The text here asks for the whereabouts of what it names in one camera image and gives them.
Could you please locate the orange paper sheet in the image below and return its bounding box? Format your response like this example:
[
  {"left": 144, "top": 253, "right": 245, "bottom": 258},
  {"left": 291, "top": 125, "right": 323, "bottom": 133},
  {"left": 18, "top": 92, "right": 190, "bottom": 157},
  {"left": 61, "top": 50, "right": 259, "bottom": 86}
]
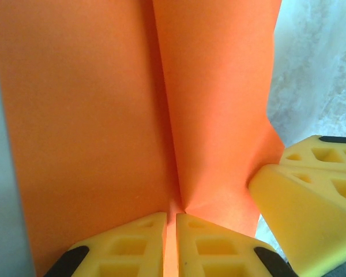
[{"left": 0, "top": 0, "right": 286, "bottom": 277}]

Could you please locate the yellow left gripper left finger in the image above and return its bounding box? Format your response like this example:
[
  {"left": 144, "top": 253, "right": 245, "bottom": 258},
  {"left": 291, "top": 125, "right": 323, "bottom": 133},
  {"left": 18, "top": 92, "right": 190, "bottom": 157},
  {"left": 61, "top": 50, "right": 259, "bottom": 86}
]
[{"left": 43, "top": 212, "right": 168, "bottom": 277}]

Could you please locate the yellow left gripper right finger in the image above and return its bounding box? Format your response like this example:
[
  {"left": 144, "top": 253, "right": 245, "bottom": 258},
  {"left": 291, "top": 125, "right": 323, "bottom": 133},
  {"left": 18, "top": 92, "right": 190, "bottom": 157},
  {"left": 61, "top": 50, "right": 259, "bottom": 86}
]
[{"left": 175, "top": 212, "right": 299, "bottom": 277}]

